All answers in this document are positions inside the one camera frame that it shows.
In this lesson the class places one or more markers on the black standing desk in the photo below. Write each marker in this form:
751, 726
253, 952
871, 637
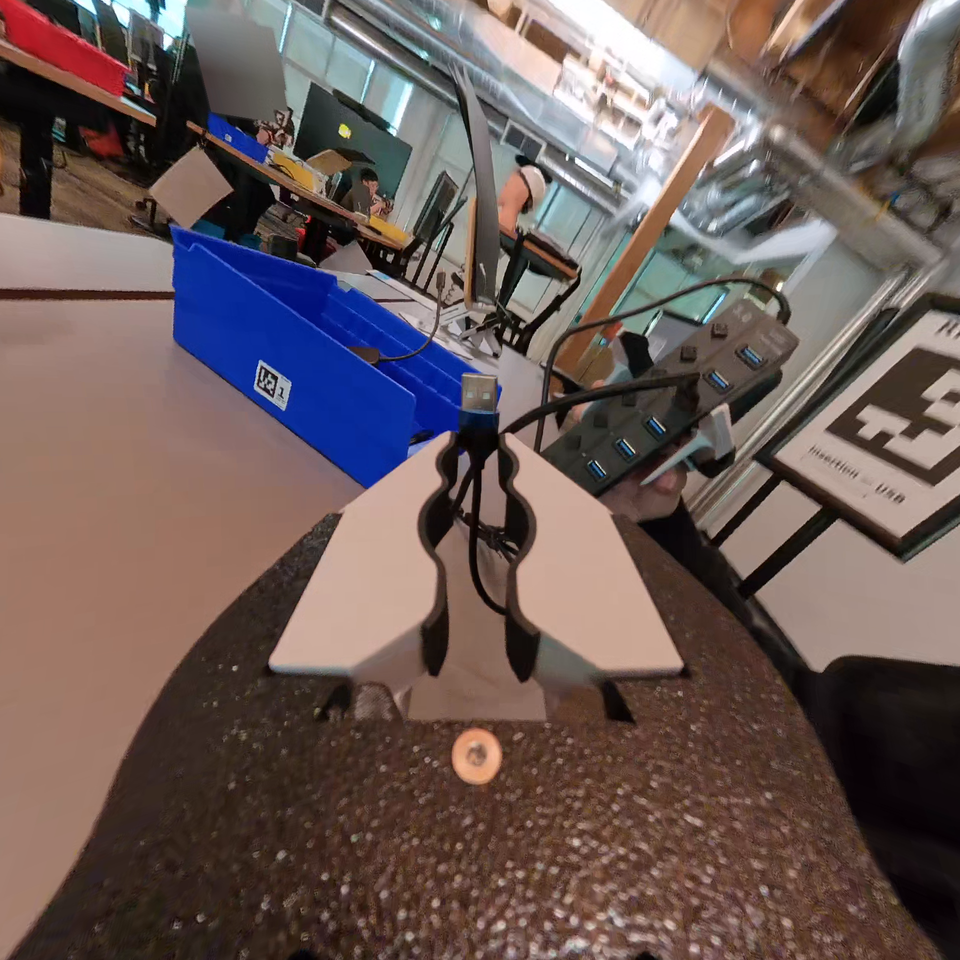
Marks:
547, 259

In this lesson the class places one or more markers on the person's right hand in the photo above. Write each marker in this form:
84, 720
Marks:
664, 491

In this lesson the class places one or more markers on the small blue plastic bin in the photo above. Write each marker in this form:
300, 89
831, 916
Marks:
236, 139

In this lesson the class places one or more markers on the red plastic bin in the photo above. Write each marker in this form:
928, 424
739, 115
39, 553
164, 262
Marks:
60, 37

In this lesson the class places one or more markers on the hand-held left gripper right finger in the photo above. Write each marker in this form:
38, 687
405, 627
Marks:
592, 585

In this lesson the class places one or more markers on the large framed marker sign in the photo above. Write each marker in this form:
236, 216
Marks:
885, 420

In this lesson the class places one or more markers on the large blue plastic bin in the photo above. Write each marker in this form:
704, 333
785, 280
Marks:
300, 337

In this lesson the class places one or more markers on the black monitor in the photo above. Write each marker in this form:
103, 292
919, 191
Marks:
435, 206

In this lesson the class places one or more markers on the wooden post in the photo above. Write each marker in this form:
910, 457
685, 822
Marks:
660, 217

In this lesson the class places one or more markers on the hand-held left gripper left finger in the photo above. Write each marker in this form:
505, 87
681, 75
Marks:
352, 585

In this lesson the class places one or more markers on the yellow plastic bin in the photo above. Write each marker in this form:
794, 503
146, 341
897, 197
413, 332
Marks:
394, 231
296, 166

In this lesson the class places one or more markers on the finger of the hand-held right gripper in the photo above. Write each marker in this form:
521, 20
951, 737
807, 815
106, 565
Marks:
622, 364
686, 450

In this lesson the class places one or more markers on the large black wall screen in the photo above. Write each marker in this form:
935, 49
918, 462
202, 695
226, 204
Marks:
352, 135

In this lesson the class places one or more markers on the wooden desk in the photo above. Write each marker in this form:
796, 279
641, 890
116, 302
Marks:
142, 112
300, 187

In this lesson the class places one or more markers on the black multi-port usb hub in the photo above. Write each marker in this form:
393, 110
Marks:
679, 409

